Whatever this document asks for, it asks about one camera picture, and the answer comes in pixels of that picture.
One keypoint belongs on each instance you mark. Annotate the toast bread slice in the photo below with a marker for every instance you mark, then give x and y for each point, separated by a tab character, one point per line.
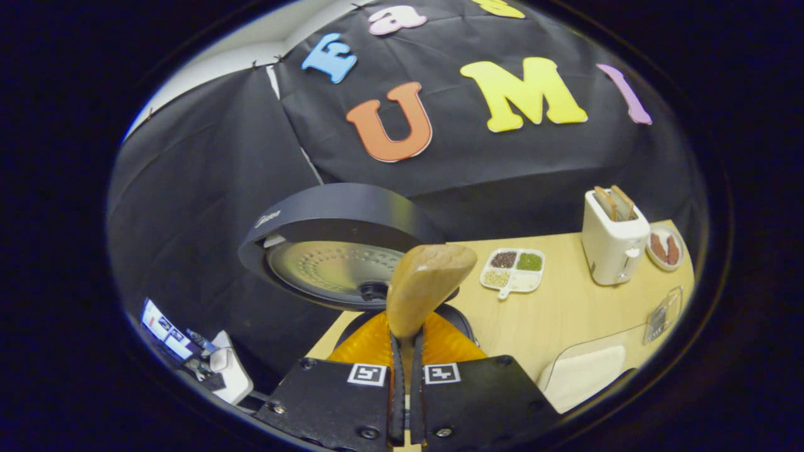
624	202
606	204

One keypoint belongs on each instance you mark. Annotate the small lit screen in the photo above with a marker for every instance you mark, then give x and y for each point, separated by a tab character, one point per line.
164	328

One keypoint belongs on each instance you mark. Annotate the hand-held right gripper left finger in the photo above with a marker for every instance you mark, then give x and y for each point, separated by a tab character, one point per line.
397	402

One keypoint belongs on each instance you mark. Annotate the black backdrop cloth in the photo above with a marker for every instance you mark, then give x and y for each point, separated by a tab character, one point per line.
220	188

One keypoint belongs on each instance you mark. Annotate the brown meat piece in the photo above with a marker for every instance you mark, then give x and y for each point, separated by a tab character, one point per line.
673	250
658	248

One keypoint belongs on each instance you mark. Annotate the black and silver rice cooker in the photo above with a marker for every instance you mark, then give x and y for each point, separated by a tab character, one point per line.
339	213

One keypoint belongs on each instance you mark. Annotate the white device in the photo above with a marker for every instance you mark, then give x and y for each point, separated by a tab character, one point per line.
235	376

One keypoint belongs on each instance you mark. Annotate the wooden spoon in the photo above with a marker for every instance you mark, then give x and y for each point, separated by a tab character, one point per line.
427	282

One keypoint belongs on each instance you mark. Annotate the white divided grain dish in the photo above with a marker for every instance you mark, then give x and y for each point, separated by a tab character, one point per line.
524	282

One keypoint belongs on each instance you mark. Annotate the white toaster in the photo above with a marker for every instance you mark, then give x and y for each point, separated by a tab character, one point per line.
609	251

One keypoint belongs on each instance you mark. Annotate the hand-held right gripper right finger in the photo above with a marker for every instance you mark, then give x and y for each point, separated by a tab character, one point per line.
416	402

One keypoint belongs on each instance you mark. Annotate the white round plate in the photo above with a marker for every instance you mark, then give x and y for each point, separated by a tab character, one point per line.
659	267

